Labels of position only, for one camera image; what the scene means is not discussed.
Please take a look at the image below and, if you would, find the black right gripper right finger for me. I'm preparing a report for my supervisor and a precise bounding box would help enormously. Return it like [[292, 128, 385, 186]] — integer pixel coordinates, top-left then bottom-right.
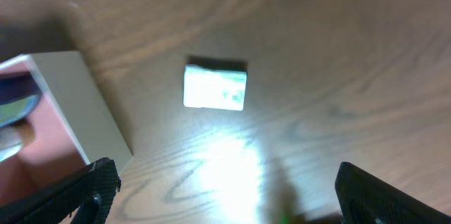
[[335, 162, 450, 224]]

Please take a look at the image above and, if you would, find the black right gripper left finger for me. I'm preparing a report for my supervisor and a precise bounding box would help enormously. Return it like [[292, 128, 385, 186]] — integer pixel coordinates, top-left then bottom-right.
[[1, 158, 121, 224]]

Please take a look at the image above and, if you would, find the purple soap pump bottle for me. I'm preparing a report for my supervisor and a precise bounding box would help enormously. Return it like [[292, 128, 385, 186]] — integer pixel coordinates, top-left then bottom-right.
[[1, 73, 42, 161]]

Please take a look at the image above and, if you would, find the white box with pink interior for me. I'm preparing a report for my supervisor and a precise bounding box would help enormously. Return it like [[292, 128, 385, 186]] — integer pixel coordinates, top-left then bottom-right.
[[1, 51, 132, 205]]

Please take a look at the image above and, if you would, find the green white soap box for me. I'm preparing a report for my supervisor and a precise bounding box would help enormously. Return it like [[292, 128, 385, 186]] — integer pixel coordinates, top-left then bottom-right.
[[183, 65, 247, 111]]

